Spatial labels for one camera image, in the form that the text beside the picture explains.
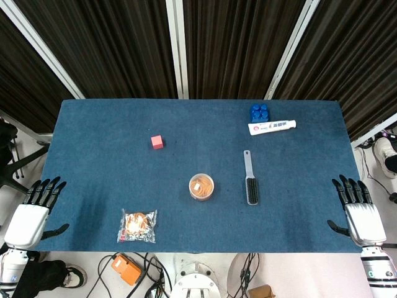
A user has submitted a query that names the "white frame post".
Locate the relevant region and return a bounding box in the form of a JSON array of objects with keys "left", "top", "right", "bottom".
[
  {"left": 263, "top": 0, "right": 322, "bottom": 101},
  {"left": 0, "top": 0, "right": 86, "bottom": 100},
  {"left": 165, "top": 0, "right": 189, "bottom": 100}
]

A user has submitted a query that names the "white toothpaste tube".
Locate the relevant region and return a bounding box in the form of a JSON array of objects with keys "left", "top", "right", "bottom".
[{"left": 248, "top": 119, "right": 297, "bottom": 137}]

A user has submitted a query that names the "black and white sneaker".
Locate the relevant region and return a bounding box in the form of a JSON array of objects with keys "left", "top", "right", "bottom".
[{"left": 63, "top": 264, "right": 88, "bottom": 289}]

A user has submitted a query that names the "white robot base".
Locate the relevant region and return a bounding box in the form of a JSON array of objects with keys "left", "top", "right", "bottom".
[{"left": 170, "top": 262, "right": 225, "bottom": 298}]

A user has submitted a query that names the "black cable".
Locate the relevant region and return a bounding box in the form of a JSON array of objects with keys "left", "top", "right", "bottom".
[{"left": 228, "top": 253, "right": 260, "bottom": 298}]

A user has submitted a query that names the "round container of orange snacks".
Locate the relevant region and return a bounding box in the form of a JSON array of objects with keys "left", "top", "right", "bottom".
[{"left": 188, "top": 173, "right": 215, "bottom": 202}]

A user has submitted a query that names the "blue building block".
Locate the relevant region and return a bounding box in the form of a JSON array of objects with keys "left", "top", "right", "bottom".
[{"left": 249, "top": 103, "right": 272, "bottom": 123}]

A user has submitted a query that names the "clear bag of snacks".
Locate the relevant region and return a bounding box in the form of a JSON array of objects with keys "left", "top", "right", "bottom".
[{"left": 117, "top": 208, "right": 158, "bottom": 244}]

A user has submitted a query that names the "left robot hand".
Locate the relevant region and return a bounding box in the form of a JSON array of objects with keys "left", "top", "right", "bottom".
[{"left": 4, "top": 176, "right": 70, "bottom": 250}]

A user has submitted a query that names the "blue table cloth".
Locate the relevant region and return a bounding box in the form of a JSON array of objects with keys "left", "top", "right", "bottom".
[{"left": 32, "top": 99, "right": 364, "bottom": 254}]

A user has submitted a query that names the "grey brush with black bristles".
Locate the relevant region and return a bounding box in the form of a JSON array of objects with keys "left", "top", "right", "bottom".
[{"left": 243, "top": 150, "right": 260, "bottom": 206}]

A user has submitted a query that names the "brown cardboard box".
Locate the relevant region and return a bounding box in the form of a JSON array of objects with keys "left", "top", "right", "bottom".
[{"left": 248, "top": 284, "right": 276, "bottom": 298}]

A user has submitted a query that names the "black trouser leg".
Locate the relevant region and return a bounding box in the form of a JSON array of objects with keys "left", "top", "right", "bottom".
[{"left": 11, "top": 260, "right": 68, "bottom": 298}]

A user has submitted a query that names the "black office chair base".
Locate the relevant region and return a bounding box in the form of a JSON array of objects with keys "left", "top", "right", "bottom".
[{"left": 0, "top": 122, "right": 50, "bottom": 195}]

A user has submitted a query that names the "orange power box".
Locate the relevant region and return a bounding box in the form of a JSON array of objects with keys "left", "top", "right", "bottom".
[{"left": 110, "top": 253, "right": 143, "bottom": 286}]

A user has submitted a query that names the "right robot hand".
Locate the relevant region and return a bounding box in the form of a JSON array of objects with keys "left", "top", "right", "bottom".
[{"left": 327, "top": 174, "right": 388, "bottom": 248}]

